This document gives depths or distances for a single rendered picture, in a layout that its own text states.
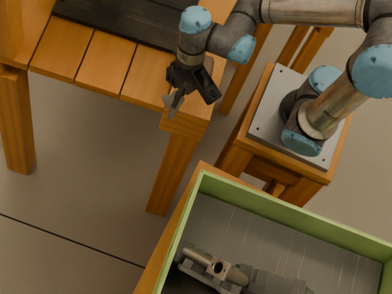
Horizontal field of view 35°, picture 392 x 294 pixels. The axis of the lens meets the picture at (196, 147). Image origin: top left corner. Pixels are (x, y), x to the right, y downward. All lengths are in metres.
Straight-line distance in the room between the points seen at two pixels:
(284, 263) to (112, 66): 0.77
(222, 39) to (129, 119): 1.35
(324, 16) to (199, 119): 0.53
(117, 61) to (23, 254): 1.00
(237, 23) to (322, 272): 0.74
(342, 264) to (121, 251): 1.05
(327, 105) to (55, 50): 0.84
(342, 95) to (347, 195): 1.48
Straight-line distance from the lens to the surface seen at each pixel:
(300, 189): 2.04
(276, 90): 1.95
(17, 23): 1.84
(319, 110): 1.58
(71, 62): 1.90
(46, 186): 2.67
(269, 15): 1.57
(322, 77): 1.75
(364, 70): 1.35
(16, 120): 2.25
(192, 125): 1.88
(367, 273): 1.88
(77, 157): 2.72
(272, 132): 1.89
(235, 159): 2.00
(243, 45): 1.52
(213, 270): 1.38
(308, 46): 2.41
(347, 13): 1.49
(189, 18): 1.53
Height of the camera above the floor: 2.48
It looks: 62 degrees down
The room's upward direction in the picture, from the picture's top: 24 degrees clockwise
